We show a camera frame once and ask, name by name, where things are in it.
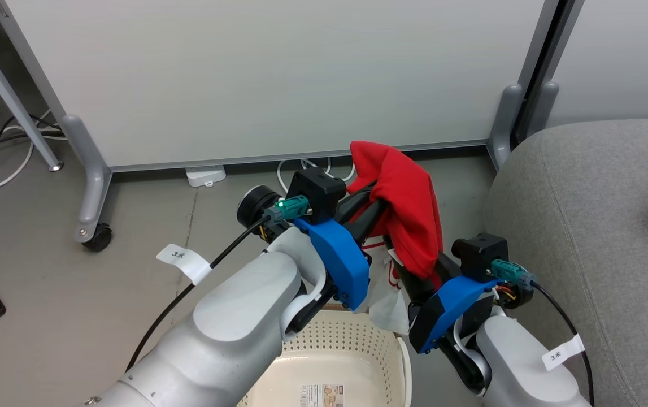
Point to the white power adapter box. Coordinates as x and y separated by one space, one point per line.
205 176

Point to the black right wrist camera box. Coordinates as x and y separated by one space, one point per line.
481 255

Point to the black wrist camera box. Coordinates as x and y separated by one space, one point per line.
481 255
317 192

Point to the narrow white partition board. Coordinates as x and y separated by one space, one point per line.
623 56

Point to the grey fabric sofa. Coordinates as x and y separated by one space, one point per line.
600 226

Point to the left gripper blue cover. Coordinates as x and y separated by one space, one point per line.
340 260

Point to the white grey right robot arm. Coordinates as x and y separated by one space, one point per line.
521 367

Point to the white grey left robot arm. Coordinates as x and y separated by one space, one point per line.
227 333

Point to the red garment with white stripes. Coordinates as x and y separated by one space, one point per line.
408 198

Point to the grey metal table leg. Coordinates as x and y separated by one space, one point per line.
13 96

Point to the large white partition board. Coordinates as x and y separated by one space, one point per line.
273 79

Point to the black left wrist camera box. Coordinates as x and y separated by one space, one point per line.
317 192

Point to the white plastic laundry basket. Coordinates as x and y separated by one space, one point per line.
352 350

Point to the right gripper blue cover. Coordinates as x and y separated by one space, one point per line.
442 308

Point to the printed sticker in basket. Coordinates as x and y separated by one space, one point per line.
322 395

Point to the grey partition leg with caster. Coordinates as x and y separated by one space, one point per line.
95 186

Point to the black caster wheel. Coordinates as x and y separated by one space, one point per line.
99 238

